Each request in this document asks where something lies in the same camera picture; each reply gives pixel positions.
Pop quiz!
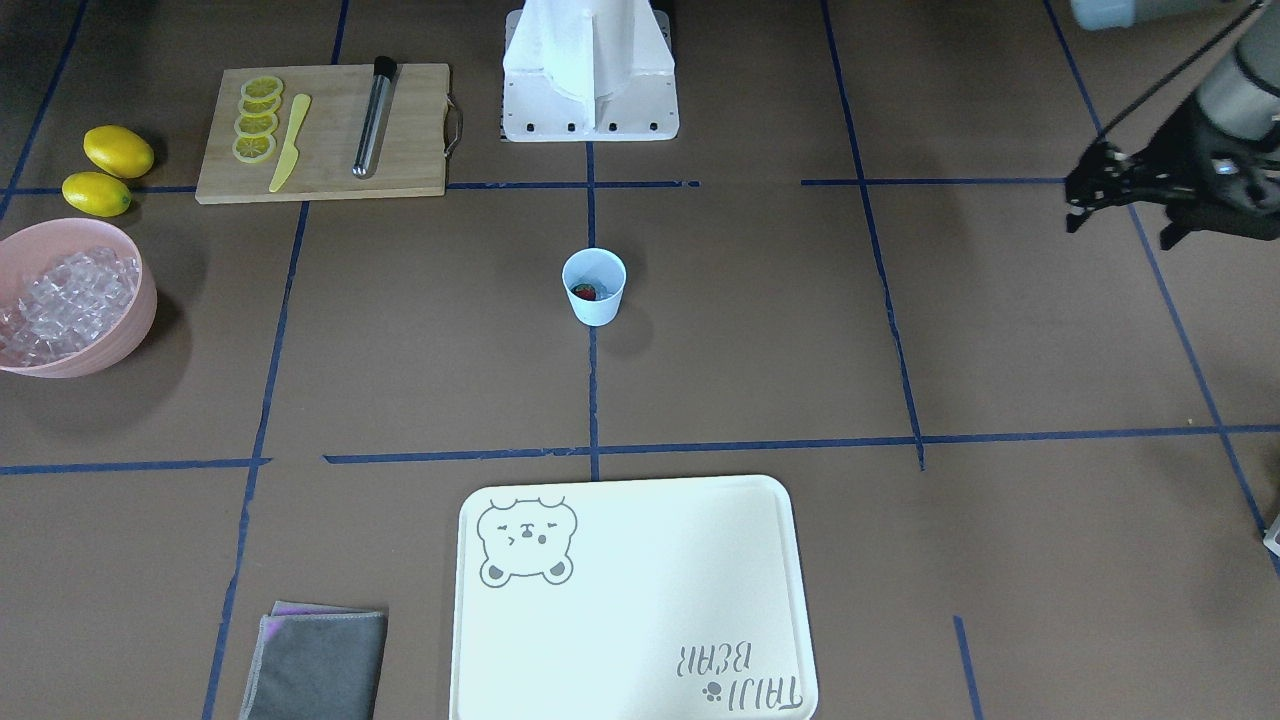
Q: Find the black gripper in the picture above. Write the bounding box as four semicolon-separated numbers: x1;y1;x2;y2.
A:
1064;100;1279;250

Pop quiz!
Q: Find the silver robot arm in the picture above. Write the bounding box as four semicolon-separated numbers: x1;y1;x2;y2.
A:
1064;1;1279;250

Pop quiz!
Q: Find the light blue plastic cup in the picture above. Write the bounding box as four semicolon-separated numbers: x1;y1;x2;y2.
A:
561;249;628;327

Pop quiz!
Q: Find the pink bowl of ice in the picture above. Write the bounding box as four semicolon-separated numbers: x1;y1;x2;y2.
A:
1;218;157;378

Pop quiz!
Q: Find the cream bear serving tray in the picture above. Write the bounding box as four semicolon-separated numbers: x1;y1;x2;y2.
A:
449;474;819;719

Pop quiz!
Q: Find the wooden cutting board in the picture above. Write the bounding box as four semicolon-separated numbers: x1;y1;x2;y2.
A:
195;63;451;205

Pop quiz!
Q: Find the yellow plastic knife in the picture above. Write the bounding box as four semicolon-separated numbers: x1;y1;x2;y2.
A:
268;94;312;193

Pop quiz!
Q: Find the folded grey cloth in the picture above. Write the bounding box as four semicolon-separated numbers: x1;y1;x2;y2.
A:
238;600;388;719

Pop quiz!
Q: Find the upper yellow lemon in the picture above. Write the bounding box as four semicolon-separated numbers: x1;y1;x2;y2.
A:
82;126;155;179

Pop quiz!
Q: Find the yellow lemon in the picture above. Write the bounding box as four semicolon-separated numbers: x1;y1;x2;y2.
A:
61;170;133;218
82;126;155;179

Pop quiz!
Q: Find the lower yellow lemon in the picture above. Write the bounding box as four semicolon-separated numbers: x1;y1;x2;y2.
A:
61;170;133;218

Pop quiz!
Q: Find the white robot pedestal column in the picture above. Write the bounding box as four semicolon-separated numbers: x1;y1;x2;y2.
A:
502;1;676;102

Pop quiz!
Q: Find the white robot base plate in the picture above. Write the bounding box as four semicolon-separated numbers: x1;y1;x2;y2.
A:
500;10;681;143

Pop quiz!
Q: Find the steel handled knife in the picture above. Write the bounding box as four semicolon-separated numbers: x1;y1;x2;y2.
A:
351;55;398;179

